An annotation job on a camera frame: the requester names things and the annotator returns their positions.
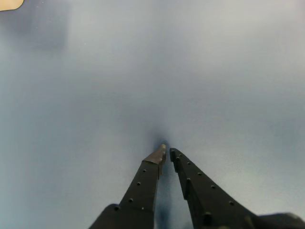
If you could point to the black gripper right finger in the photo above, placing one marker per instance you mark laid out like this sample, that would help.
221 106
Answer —
205 195

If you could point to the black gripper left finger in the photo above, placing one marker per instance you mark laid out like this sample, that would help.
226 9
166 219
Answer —
140 186

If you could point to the beige rounded box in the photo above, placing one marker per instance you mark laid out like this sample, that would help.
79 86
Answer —
9 4

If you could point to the dark blue-grey table mat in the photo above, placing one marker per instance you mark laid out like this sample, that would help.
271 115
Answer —
143 71

